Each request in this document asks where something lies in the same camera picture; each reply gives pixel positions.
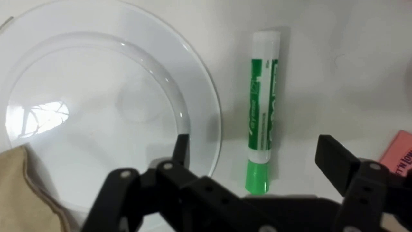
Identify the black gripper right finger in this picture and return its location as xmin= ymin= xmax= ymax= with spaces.
xmin=314 ymin=134 xmax=412 ymax=232

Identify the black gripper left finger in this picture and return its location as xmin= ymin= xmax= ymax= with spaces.
xmin=81 ymin=133 xmax=242 ymax=232

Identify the green marker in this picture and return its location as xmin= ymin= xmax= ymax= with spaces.
xmin=244 ymin=29 xmax=284 ymax=196

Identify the pink sweetener packet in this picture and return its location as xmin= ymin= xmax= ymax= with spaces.
xmin=379 ymin=129 xmax=412 ymax=178

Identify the folded brown napkin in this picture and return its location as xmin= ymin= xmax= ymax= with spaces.
xmin=0 ymin=144 xmax=75 ymax=232

